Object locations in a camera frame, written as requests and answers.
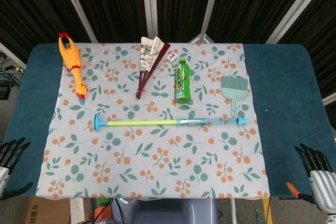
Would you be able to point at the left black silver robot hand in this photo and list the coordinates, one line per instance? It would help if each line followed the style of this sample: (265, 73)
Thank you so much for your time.
(8, 153)

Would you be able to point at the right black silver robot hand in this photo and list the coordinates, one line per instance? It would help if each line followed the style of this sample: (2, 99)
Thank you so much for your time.
(324, 184)

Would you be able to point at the blue and green water squirter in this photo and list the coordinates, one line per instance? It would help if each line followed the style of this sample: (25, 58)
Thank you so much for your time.
(147, 122)

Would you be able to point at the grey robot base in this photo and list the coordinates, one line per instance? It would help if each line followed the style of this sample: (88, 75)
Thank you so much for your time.
(168, 212)

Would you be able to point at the mint green hand brush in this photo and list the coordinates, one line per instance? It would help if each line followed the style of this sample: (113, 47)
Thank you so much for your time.
(234, 87)

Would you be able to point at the blue felt table cover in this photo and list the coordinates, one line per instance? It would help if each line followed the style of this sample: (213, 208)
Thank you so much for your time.
(283, 103)

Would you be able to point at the green plastic object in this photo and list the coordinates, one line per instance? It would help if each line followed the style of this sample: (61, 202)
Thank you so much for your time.
(103, 202)

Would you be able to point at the orange plastic object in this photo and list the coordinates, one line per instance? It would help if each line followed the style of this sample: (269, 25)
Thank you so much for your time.
(102, 213)

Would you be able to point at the yellow rubber chicken toy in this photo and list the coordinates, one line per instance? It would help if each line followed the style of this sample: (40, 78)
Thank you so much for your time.
(71, 56)

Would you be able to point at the floral white tablecloth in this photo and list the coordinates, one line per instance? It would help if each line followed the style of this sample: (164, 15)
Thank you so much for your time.
(157, 161)

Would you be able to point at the folding paper fan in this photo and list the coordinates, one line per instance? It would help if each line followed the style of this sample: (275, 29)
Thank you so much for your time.
(149, 56)

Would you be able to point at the green tea bottle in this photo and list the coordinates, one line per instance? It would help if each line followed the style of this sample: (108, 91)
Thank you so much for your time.
(182, 82)

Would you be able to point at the white metal frame post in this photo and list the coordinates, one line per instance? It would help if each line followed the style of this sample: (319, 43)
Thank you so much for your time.
(296, 6)
(149, 6)
(211, 1)
(77, 6)

